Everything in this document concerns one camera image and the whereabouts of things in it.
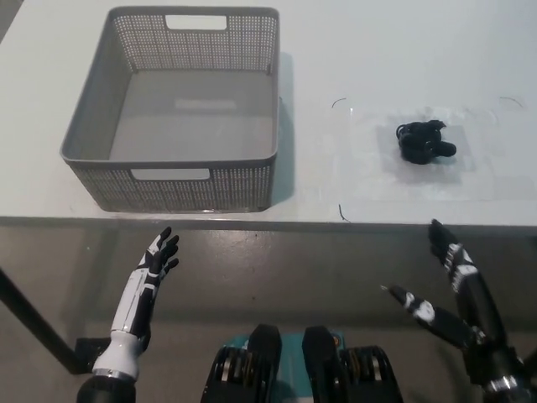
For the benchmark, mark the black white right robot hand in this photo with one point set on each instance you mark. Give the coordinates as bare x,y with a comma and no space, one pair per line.
465,273

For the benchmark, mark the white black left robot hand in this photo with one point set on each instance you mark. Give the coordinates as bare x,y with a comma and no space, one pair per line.
138,294

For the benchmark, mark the black floor plate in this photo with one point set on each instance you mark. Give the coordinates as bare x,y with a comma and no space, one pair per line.
90,348

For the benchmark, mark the black metal table leg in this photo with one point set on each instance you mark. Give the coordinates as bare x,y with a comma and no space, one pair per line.
38,319

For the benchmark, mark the black teal robot body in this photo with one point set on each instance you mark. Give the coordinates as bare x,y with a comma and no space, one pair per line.
268,369

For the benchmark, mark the grey perforated plastic basket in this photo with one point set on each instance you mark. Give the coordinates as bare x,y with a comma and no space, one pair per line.
189,121

